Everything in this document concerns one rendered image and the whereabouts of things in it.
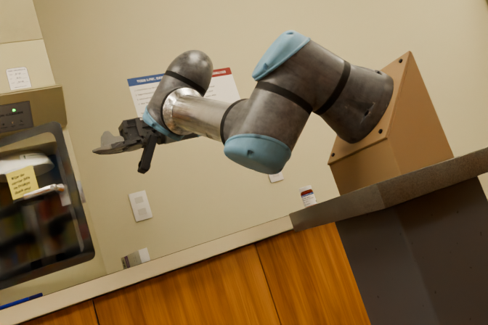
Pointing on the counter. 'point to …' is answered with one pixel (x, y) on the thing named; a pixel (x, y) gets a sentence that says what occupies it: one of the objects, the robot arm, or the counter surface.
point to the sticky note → (22, 181)
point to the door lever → (44, 191)
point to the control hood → (38, 104)
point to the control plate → (23, 109)
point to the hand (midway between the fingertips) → (97, 152)
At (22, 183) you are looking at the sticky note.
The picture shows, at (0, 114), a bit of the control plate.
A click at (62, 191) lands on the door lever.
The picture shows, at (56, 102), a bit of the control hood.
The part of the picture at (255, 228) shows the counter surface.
